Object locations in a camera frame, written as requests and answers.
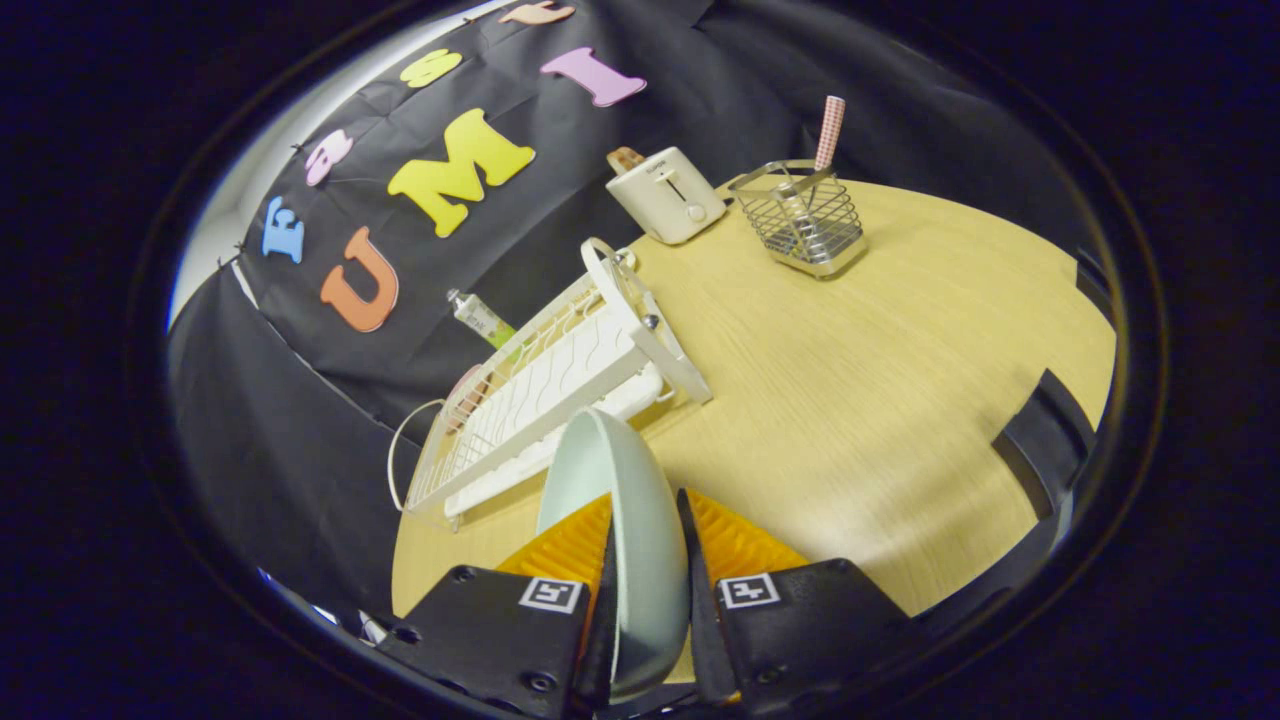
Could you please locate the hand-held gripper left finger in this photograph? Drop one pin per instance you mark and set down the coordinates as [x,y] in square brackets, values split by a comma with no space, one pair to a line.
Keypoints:
[500,630]

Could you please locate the pale green plate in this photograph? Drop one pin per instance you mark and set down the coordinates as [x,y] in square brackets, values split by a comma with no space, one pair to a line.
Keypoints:
[640,540]

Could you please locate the clear bottle green liquid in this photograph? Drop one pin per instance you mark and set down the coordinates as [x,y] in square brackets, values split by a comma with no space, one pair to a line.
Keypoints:
[482,318]

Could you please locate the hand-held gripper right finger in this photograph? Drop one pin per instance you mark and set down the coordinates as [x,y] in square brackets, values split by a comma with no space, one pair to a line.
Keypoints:
[800,630]

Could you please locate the white toaster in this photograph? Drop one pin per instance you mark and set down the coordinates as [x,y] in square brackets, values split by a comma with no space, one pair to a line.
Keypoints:
[670,200]

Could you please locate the brown toast slice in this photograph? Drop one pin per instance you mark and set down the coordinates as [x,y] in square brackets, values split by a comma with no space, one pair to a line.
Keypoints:
[624,158]

